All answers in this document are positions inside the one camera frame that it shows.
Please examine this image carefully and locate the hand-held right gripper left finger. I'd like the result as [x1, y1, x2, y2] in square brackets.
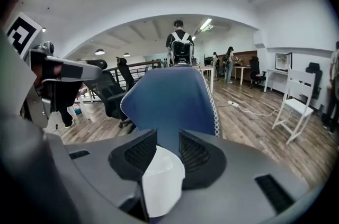
[65, 128, 158, 221]

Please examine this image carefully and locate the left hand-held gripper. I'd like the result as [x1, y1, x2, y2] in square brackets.
[5, 12, 104, 129]

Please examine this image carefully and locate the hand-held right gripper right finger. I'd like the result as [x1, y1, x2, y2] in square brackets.
[178, 128, 311, 220]

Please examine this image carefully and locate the blue cushion with white trim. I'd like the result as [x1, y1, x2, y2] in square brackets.
[120, 66, 221, 157]

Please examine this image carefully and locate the black mesh office chair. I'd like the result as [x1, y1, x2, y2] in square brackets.
[115, 57, 136, 92]
[86, 59, 137, 134]

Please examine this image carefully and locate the white wooden chair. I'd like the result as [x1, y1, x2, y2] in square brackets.
[272, 68, 316, 145]

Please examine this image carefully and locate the dark metal railing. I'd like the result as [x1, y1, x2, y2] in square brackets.
[109, 59, 165, 92]

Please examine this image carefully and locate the white cloth piece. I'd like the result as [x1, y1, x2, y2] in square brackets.
[142, 145, 186, 218]

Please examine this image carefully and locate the white table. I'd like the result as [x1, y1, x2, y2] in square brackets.
[263, 68, 290, 93]
[234, 65, 253, 85]
[196, 66, 215, 95]

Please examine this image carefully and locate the long ceiling light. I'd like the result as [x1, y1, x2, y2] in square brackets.
[200, 18, 213, 31]

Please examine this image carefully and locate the white power cable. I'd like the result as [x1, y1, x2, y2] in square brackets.
[237, 104, 282, 116]

